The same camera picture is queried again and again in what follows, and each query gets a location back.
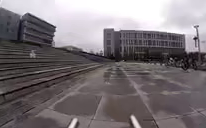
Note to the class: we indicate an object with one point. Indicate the large grey office building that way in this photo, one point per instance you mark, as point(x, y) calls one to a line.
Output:
point(142, 43)

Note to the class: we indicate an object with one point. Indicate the robot's own part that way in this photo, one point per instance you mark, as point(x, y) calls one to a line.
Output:
point(135, 121)
point(72, 123)

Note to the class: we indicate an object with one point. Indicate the person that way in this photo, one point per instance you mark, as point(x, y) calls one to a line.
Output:
point(32, 54)

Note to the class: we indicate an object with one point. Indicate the wide grey stone steps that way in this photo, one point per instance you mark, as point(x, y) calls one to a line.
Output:
point(31, 70)

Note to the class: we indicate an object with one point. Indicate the row of parked bicycles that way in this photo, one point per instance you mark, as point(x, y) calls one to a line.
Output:
point(184, 62)

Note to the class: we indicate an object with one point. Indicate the grey layered building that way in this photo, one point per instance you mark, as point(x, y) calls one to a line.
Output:
point(24, 28)

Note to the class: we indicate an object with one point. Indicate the tall lamp pole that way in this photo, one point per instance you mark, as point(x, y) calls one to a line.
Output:
point(198, 43)

